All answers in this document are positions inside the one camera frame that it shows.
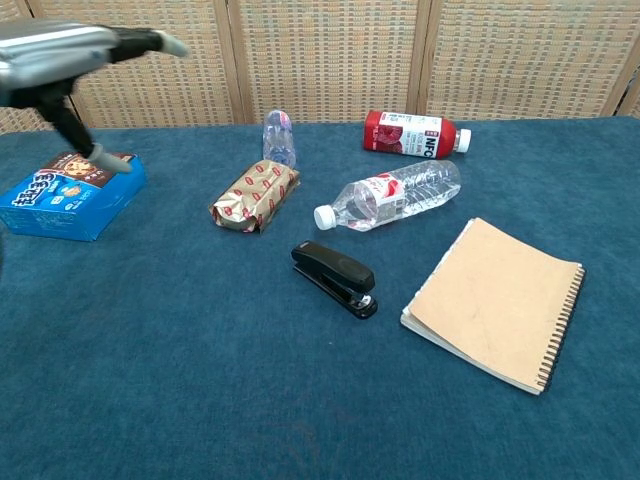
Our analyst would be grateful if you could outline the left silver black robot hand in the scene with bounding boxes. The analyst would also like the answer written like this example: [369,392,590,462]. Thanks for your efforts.
[0,19,192,174]

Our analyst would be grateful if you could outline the small black device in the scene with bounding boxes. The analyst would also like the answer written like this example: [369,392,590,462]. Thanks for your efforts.
[290,239,380,322]

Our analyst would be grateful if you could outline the blue cookie box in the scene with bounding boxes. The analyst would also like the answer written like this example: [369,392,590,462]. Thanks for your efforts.
[0,150,148,244]

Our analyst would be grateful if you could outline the small purple-label water bottle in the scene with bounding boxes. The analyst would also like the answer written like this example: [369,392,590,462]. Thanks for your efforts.
[261,109,298,170]

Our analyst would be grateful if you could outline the red juice bottle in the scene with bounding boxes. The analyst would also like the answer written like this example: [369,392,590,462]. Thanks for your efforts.
[362,109,473,161]

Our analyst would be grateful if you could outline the large red-label water bottle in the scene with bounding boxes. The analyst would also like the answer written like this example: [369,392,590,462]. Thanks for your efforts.
[313,159,463,234]

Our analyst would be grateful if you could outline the kraft spiral notebook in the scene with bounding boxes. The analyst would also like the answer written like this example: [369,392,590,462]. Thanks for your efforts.
[399,216,587,397]

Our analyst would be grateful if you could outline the red white snack packet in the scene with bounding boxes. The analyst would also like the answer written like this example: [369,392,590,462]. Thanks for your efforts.
[207,159,302,236]

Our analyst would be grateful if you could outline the woven bamboo folding screen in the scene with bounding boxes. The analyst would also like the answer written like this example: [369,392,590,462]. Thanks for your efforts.
[0,0,640,137]

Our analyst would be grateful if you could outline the blue carpet table mat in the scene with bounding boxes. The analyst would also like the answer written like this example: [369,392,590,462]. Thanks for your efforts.
[0,115,640,480]

